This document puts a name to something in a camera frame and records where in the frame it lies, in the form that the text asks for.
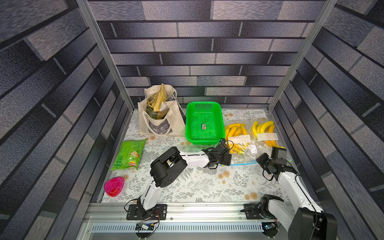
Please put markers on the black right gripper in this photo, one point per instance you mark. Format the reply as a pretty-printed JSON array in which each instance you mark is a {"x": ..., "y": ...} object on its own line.
[{"x": 263, "y": 160}]

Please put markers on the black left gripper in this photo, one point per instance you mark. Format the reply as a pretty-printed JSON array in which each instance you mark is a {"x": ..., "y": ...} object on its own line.
[{"x": 227, "y": 160}]

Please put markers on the clear zip-top bag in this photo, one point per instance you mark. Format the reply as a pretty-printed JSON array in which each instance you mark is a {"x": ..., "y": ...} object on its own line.
[
  {"x": 267, "y": 135},
  {"x": 247, "y": 157}
]

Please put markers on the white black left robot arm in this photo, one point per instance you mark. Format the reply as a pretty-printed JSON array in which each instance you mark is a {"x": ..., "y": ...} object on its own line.
[{"x": 167, "y": 167}]

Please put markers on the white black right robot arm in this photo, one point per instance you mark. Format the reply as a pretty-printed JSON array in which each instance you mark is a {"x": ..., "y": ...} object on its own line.
[{"x": 307, "y": 221}]

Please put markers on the beige canvas tote bag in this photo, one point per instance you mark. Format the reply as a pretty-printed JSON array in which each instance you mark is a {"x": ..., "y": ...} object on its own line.
[{"x": 173, "y": 124}]

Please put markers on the green chips bag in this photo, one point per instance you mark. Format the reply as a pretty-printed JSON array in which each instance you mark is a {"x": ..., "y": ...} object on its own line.
[{"x": 129, "y": 155}]

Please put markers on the green plastic basket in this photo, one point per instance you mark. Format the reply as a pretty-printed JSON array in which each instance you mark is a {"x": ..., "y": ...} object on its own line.
[{"x": 209, "y": 113}]

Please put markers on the right circuit board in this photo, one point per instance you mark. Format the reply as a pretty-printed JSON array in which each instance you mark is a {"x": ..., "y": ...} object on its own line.
[{"x": 270, "y": 230}]

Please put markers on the circuit board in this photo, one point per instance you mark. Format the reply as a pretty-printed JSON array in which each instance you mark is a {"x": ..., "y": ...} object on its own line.
[
  {"x": 146, "y": 230},
  {"x": 270, "y": 230}
]

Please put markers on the snack packets in tote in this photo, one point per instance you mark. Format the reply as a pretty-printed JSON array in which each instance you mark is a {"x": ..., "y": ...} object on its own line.
[{"x": 157, "y": 97}]

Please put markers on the left circuit board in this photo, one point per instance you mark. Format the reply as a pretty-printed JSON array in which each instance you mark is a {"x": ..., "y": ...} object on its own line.
[{"x": 146, "y": 230}]

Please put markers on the pink plastic container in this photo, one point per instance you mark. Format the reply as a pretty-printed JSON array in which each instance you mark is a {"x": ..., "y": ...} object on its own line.
[{"x": 114, "y": 186}]

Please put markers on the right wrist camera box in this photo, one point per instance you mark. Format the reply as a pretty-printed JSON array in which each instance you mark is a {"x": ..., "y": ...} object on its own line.
[{"x": 278, "y": 153}]

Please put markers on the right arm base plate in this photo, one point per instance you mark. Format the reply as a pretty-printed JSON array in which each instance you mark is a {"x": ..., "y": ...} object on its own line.
[{"x": 254, "y": 211}]

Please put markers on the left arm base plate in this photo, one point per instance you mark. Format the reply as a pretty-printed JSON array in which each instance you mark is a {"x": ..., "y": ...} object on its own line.
[{"x": 136, "y": 213}]

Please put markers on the aluminium front rail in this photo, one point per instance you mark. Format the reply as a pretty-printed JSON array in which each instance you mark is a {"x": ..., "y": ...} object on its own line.
[{"x": 184, "y": 221}]

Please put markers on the aluminium frame post right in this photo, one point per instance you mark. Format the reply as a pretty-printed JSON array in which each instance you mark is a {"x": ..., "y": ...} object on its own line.
[{"x": 314, "y": 31}]

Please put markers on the aluminium frame post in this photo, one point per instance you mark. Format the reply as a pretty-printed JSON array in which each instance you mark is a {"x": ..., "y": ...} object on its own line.
[
  {"x": 314, "y": 31},
  {"x": 98, "y": 36}
]

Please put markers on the aluminium frame post left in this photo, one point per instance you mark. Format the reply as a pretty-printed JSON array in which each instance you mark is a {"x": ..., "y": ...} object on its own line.
[{"x": 98, "y": 36}]

